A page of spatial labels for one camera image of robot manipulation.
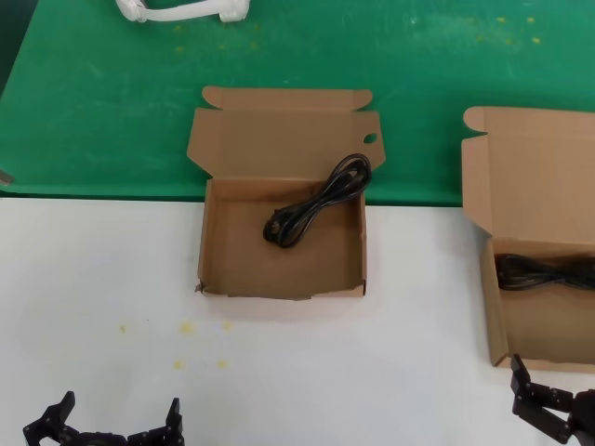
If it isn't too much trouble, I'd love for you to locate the torn open cardboard box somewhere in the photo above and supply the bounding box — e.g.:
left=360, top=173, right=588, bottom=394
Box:
left=187, top=85, right=387, bottom=301

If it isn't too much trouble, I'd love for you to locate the black power cable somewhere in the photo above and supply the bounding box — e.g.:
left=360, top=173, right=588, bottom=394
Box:
left=262, top=154, right=374, bottom=250
left=493, top=253, right=595, bottom=293

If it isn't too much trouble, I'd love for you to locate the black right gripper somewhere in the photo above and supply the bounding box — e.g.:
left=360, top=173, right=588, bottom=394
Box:
left=509, top=353, right=595, bottom=446

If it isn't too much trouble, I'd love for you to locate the intact open cardboard box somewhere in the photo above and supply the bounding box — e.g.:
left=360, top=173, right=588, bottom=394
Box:
left=461, top=106, right=595, bottom=373

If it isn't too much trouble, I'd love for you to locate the green table cloth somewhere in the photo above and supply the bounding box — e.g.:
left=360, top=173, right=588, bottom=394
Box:
left=0, top=0, right=595, bottom=209

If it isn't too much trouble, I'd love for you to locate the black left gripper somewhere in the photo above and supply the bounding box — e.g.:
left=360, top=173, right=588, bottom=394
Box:
left=21, top=391, right=186, bottom=446

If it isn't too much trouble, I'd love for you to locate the white VR headset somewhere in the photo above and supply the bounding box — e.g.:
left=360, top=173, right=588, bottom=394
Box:
left=114, top=0, right=252, bottom=23

